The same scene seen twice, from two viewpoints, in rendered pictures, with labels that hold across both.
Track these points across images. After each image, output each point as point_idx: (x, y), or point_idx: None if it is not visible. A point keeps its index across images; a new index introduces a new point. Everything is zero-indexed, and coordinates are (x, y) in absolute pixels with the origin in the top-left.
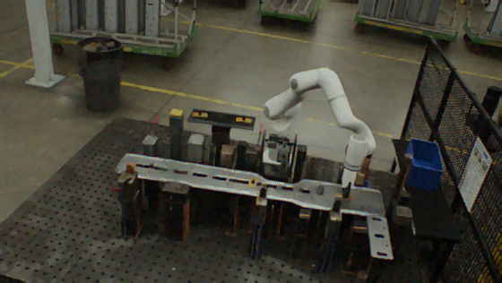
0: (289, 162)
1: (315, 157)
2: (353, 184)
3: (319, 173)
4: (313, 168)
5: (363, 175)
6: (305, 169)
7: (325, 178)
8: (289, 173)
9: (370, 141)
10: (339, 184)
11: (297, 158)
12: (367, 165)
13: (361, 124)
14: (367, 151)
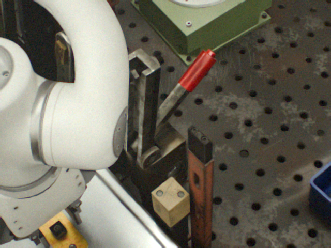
0: (209, 2)
1: (66, 37)
2: (15, 232)
3: (314, 70)
4: (65, 72)
5: (177, 201)
6: (286, 39)
7: (312, 95)
8: (28, 47)
9: (72, 111)
10: (107, 172)
11: (48, 13)
12: (198, 176)
13: (51, 6)
14: (23, 154)
